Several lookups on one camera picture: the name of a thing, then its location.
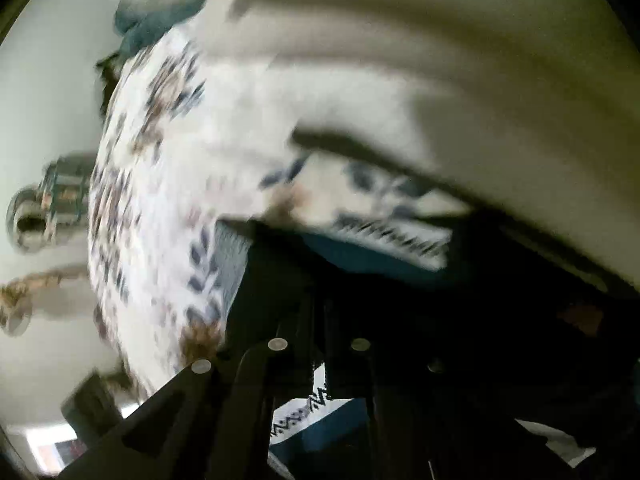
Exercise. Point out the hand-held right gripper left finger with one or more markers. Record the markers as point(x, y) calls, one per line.
point(250, 385)

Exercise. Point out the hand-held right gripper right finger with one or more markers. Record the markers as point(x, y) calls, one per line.
point(395, 410)

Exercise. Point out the white floral printed teal garment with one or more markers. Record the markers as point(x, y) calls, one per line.
point(175, 210)

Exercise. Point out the dark object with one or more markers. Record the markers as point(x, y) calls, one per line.
point(95, 407)

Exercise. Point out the white cloth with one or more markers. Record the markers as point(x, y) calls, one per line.
point(560, 442)

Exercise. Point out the window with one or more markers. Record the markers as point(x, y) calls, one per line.
point(50, 450)

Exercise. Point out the cream cloth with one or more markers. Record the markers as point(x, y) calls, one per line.
point(450, 85)

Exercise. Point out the teal cloth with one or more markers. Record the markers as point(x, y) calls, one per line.
point(145, 27)

